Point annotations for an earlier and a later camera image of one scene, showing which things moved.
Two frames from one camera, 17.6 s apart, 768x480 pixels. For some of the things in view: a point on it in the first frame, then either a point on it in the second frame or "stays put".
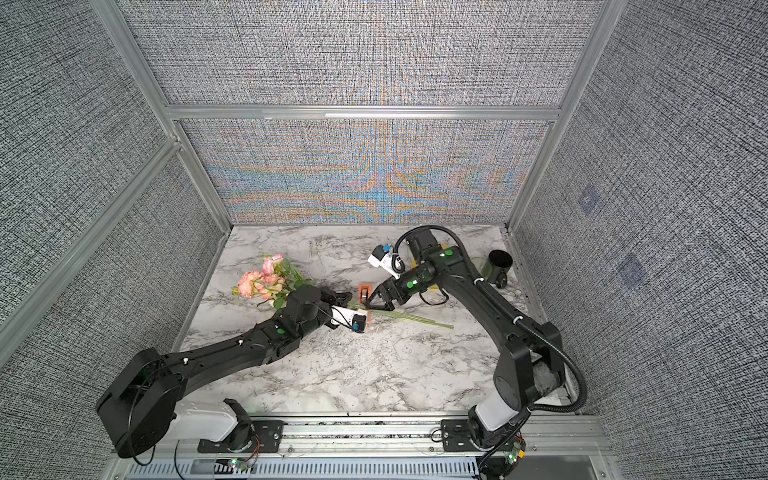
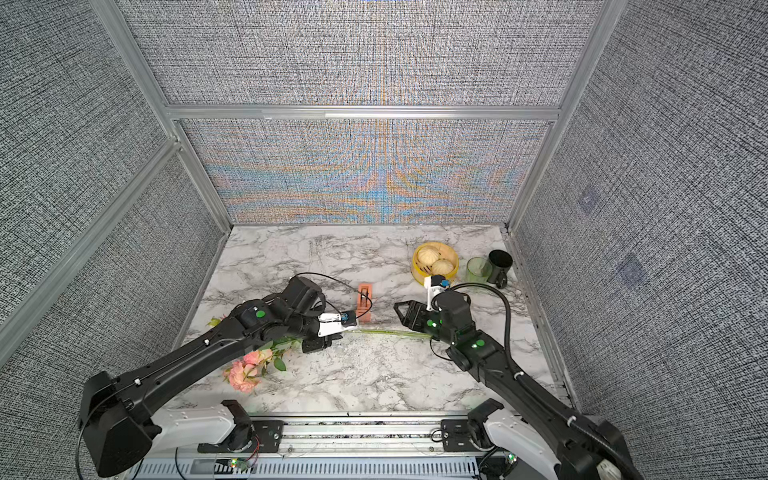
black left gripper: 334,299 -> 322,343
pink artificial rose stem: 278,279 -> 244,372
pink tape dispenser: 364,290 stays put
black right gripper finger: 381,291 -> 415,315
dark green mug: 499,263 stays put
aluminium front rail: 384,447 stays put
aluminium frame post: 128,47 stays put
